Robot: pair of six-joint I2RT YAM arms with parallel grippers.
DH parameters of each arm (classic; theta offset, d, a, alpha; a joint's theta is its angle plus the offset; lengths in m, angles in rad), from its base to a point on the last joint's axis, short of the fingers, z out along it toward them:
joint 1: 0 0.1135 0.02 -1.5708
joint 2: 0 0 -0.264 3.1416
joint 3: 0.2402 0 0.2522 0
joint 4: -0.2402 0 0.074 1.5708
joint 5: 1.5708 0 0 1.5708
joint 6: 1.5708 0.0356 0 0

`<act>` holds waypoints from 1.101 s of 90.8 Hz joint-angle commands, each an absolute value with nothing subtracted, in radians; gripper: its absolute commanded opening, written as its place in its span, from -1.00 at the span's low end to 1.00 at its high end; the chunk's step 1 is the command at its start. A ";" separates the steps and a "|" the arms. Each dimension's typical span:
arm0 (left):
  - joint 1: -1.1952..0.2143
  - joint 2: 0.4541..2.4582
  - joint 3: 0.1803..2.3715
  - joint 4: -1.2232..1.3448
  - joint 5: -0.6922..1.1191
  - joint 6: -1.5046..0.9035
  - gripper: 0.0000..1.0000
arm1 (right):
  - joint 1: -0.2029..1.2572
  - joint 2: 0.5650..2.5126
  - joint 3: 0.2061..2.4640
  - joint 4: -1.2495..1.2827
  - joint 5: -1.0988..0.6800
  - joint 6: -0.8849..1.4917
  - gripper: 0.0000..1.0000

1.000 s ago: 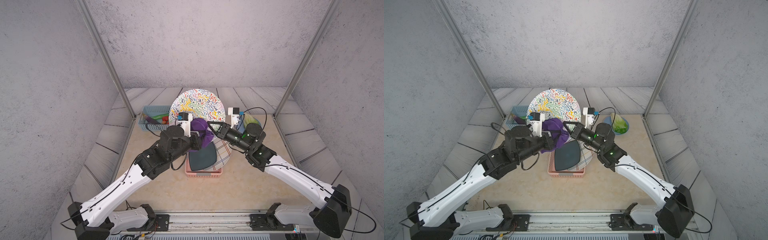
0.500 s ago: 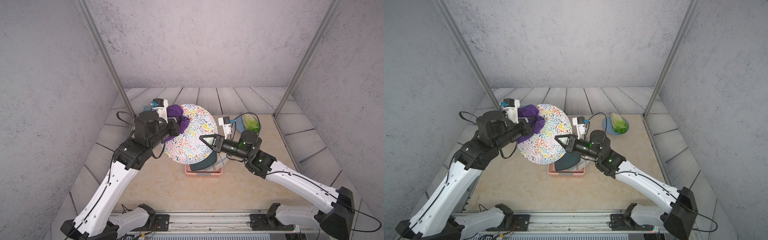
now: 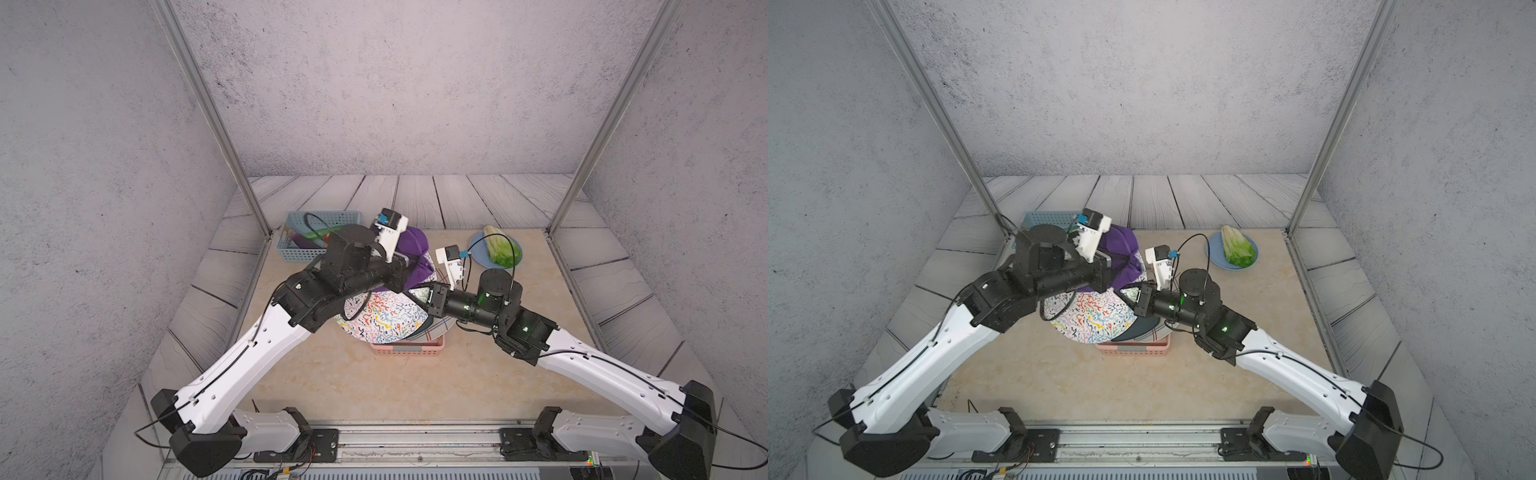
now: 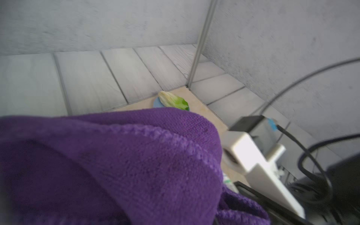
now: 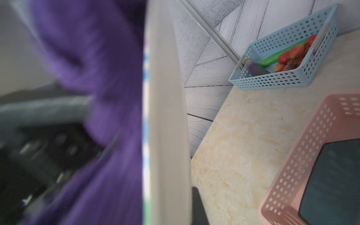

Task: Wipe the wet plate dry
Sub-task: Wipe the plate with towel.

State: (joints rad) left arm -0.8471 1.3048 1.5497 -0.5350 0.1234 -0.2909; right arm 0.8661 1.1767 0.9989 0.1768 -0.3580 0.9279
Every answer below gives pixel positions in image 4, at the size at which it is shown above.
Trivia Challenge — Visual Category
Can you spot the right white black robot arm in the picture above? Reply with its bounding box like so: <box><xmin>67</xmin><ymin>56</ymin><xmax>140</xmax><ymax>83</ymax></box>
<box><xmin>288</xmin><ymin>154</ymin><xmax>360</xmax><ymax>225</ymax></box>

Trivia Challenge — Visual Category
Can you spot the right metal frame post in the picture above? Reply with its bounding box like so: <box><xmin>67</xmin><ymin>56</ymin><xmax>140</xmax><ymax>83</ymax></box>
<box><xmin>186</xmin><ymin>0</ymin><xmax>218</xmax><ymax>89</ymax></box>

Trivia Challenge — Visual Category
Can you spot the purple cloth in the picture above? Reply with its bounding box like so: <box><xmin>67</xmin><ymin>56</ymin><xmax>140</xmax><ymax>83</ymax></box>
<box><xmin>1</xmin><ymin>108</ymin><xmax>271</xmax><ymax>225</ymax></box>

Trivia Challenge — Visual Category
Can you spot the green lettuce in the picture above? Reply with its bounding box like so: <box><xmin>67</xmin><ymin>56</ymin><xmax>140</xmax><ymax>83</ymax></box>
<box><xmin>158</xmin><ymin>91</ymin><xmax>190</xmax><ymax>111</ymax></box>

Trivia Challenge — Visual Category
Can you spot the small blue plate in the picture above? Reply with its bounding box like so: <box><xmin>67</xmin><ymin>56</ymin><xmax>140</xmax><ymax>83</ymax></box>
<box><xmin>153</xmin><ymin>97</ymin><xmax>165</xmax><ymax>108</ymax></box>

